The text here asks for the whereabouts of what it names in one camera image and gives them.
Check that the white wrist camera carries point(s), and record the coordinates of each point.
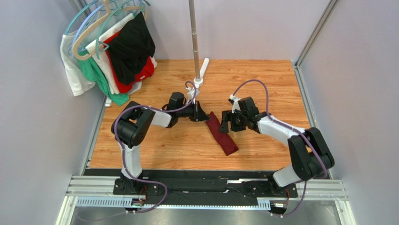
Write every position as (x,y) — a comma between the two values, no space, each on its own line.
(235,104)
(192,94)

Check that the red shirt on hanger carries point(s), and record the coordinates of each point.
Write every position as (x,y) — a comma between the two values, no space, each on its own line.
(146,72)

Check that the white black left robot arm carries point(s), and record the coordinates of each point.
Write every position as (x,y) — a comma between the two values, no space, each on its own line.
(132,127)

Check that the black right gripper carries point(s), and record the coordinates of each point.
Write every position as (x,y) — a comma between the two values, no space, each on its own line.
(232,120)

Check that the green shirt on hanger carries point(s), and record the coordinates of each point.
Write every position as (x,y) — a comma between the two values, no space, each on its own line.
(93,73)

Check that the black shirt on hanger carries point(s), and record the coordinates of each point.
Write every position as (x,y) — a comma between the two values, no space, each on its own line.
(130,49)

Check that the metal pole white base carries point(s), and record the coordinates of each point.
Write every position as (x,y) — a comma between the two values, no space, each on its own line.
(199,70)

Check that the dark red cloth napkin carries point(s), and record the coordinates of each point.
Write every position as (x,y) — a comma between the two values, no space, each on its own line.
(223,139)

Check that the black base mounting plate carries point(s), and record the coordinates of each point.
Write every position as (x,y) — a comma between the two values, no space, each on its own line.
(159,182)

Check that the aluminium corner post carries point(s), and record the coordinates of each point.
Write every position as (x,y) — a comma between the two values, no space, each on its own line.
(332,4)

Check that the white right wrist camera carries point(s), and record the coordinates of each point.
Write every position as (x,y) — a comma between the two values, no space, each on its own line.
(235,104)

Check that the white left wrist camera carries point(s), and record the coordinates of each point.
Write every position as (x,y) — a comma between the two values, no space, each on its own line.
(192,94)

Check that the teal clothes hanger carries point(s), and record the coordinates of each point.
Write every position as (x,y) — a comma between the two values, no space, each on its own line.
(108,18)

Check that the aluminium frame rail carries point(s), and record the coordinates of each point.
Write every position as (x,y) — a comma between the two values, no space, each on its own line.
(97,191)

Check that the light blue clothes hanger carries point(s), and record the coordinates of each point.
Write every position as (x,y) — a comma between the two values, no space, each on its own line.
(85,25)

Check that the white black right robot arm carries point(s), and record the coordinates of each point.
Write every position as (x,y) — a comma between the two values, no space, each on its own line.
(309,154)

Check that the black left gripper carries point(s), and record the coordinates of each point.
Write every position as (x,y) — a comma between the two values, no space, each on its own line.
(199,115)

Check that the white shirt on hanger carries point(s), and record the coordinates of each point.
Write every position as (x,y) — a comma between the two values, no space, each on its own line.
(77,81)

